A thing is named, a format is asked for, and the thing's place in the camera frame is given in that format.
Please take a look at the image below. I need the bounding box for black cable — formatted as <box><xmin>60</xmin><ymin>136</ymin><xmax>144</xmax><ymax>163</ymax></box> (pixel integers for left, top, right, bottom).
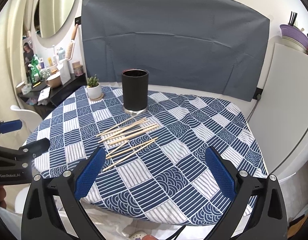
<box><xmin>246</xmin><ymin>93</ymin><xmax>261</xmax><ymax>120</ymax></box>

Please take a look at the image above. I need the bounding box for round wooden coaster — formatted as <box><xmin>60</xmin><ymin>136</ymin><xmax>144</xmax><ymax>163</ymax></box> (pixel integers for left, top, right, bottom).
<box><xmin>89</xmin><ymin>93</ymin><xmax>104</xmax><ymax>101</ymax></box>

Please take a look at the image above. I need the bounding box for black cylindrical utensil holder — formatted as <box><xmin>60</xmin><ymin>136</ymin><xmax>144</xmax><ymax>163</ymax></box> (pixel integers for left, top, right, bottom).
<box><xmin>121</xmin><ymin>69</ymin><xmax>149</xmax><ymax>115</ymax></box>

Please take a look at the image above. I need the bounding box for white chair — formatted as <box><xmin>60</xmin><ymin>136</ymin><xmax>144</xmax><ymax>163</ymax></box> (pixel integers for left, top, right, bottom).
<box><xmin>10</xmin><ymin>105</ymin><xmax>43</xmax><ymax>133</ymax></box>

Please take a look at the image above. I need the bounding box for small potted succulent plant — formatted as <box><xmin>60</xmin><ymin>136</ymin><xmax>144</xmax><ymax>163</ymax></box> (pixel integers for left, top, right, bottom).
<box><xmin>87</xmin><ymin>75</ymin><xmax>102</xmax><ymax>99</ymax></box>

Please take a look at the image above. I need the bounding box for grey fabric backdrop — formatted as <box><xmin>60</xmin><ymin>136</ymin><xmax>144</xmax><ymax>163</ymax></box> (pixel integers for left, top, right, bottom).
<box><xmin>81</xmin><ymin>0</ymin><xmax>270</xmax><ymax>101</ymax></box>

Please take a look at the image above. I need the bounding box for wooden hairbrush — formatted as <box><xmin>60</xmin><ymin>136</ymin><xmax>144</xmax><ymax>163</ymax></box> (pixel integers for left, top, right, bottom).
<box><xmin>65</xmin><ymin>24</ymin><xmax>79</xmax><ymax>61</ymax></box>

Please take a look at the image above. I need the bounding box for oval wall mirror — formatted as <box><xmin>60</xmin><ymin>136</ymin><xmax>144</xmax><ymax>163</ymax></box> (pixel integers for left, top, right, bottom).
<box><xmin>33</xmin><ymin>0</ymin><xmax>75</xmax><ymax>38</ymax></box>

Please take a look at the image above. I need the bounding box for black side shelf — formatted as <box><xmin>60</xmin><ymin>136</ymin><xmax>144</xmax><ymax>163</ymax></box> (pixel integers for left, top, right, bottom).
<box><xmin>17</xmin><ymin>74</ymin><xmax>87</xmax><ymax>107</ymax></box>

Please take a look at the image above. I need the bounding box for purple plastic basket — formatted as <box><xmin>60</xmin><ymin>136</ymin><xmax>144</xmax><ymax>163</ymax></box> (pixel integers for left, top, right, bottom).
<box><xmin>279</xmin><ymin>24</ymin><xmax>308</xmax><ymax>49</ymax></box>

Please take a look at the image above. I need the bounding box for white board panel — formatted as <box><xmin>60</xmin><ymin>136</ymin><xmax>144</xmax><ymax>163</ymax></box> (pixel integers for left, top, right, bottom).
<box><xmin>249</xmin><ymin>43</ymin><xmax>308</xmax><ymax>179</ymax></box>

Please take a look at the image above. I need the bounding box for blue patterned tablecloth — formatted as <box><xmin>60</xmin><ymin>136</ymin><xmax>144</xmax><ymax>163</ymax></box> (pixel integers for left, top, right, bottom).
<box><xmin>28</xmin><ymin>86</ymin><xmax>268</xmax><ymax>226</ymax></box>

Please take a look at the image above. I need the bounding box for beige mug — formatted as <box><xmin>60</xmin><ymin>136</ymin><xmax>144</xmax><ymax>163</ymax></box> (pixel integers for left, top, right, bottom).
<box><xmin>46</xmin><ymin>72</ymin><xmax>62</xmax><ymax>89</ymax></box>

